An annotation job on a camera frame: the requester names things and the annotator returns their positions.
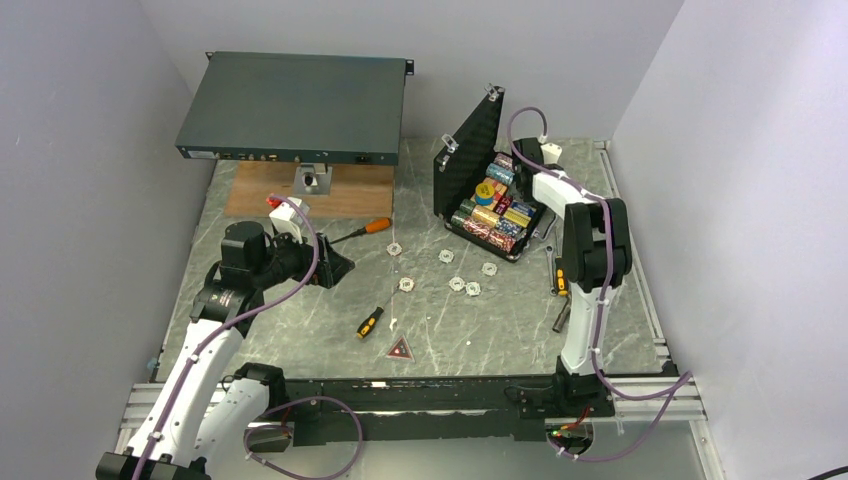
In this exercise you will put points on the blue yellow card deck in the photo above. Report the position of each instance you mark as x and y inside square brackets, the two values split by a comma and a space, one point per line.
[520, 213]

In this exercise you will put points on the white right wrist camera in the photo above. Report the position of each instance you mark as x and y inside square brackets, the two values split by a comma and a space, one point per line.
[551, 153]

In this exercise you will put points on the yellow black handle tool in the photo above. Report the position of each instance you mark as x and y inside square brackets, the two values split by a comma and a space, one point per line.
[558, 280]

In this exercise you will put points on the blue yellow dealer button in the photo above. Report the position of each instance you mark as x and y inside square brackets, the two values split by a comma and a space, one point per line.
[484, 194]

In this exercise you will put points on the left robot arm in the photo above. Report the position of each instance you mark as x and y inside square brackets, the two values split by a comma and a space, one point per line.
[177, 438]

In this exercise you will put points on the wooden board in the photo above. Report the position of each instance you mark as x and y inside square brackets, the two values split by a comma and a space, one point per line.
[345, 191]

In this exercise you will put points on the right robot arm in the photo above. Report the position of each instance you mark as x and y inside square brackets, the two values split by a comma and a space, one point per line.
[596, 256]

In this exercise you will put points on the yellow black handle screwdriver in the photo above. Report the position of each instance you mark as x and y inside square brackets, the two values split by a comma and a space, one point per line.
[368, 325]

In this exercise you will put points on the black poker chip case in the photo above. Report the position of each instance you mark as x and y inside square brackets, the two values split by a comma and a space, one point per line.
[471, 156]

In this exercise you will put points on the dark green rack server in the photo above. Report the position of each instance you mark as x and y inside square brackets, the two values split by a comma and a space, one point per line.
[276, 107]

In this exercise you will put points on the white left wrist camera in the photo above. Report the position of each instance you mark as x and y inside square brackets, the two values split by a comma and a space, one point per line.
[289, 217]

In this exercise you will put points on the orange handle screwdriver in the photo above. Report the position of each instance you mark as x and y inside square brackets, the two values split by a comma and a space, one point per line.
[372, 227]

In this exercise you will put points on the red triangular dealer token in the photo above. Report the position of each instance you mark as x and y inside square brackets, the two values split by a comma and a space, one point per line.
[401, 350]

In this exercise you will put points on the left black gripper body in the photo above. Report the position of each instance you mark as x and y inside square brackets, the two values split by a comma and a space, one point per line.
[289, 259]

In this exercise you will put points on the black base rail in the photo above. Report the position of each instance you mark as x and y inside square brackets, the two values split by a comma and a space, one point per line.
[522, 407]

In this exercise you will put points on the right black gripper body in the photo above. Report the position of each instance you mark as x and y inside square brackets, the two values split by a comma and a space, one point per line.
[526, 198]

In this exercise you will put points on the silver metal stand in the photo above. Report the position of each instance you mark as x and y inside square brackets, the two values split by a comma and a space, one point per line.
[312, 179]

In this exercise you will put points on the grey white 1 chip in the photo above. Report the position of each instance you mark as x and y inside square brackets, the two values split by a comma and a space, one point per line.
[489, 269]
[456, 284]

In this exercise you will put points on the grey metal T wrench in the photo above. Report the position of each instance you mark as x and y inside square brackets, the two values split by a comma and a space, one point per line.
[563, 316]

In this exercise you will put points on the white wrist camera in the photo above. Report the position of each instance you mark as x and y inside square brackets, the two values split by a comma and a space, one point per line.
[289, 217]
[551, 153]

